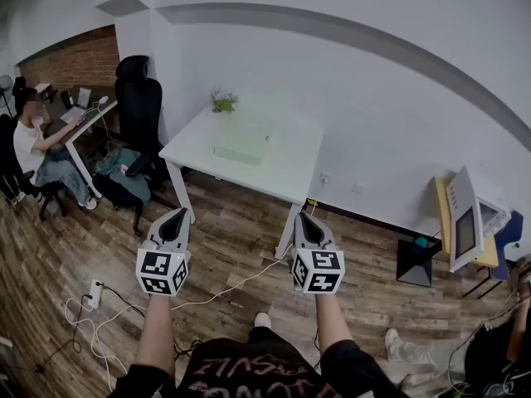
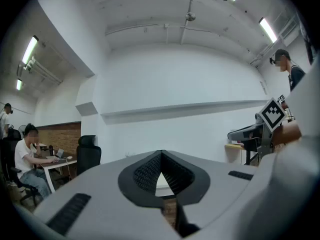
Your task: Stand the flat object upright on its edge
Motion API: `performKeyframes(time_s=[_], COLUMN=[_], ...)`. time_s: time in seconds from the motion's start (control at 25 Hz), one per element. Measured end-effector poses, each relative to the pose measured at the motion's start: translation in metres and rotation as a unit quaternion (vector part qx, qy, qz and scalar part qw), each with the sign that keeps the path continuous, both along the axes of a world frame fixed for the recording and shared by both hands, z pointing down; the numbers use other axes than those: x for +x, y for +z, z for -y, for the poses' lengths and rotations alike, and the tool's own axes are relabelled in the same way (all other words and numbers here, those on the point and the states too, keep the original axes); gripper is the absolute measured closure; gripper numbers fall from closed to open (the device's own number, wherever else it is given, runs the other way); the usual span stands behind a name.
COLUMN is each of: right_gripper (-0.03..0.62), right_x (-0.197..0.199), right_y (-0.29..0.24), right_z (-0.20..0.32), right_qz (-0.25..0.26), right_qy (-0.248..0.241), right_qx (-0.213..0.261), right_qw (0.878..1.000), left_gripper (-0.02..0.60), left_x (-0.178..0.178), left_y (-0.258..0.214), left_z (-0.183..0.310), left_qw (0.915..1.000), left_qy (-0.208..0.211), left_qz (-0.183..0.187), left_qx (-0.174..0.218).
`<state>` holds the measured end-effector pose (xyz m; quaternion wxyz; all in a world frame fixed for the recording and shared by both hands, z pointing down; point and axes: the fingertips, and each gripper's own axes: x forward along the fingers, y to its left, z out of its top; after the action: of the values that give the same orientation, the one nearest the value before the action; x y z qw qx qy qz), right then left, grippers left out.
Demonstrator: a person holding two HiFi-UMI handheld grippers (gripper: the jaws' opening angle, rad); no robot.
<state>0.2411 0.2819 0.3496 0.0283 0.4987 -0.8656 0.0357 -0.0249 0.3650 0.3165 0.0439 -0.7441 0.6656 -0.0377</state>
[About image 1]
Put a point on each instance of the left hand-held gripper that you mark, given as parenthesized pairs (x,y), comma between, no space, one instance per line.
(162,270)

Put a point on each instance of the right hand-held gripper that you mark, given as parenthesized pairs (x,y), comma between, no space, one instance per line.
(319,270)

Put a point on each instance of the pale green box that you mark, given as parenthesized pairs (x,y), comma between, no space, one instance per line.
(242,143)

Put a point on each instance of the person's left forearm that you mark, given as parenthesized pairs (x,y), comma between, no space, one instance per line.
(157,334)

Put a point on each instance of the person's right forearm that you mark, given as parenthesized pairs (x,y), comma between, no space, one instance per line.
(332,326)

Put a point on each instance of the teal jacket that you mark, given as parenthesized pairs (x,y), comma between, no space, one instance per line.
(124,168)

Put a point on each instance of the white power strip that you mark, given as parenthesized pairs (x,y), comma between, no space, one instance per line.
(95,294)

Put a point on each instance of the person's white shoe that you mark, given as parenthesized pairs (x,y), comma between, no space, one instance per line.
(262,321)

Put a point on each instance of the teal ball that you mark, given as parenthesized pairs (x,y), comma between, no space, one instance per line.
(420,242)

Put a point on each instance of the person's black trouser leg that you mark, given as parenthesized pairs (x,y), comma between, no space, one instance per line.
(261,335)

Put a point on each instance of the black office chair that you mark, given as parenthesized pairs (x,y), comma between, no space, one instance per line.
(139,106)

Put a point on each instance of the small potted flower plant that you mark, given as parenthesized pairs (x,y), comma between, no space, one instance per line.
(224,103)

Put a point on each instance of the person's black printed shirt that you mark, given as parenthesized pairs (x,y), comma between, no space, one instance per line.
(249,371)

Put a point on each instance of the white machine with screen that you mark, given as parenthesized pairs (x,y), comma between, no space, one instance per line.
(464,222)

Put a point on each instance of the silver laptop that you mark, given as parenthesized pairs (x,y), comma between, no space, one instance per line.
(74,112)

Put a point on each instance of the blue chair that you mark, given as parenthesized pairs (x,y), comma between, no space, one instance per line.
(508,239)

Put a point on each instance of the black standing fan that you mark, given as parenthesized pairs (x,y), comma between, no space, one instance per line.
(5,85)

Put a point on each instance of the white wall socket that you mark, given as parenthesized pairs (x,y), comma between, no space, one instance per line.
(324,177)
(359,188)

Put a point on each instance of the black pedestal stand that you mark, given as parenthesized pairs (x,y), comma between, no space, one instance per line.
(415,265)

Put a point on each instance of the wooden desk with white frame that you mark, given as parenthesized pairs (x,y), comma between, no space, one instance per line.
(89,120)

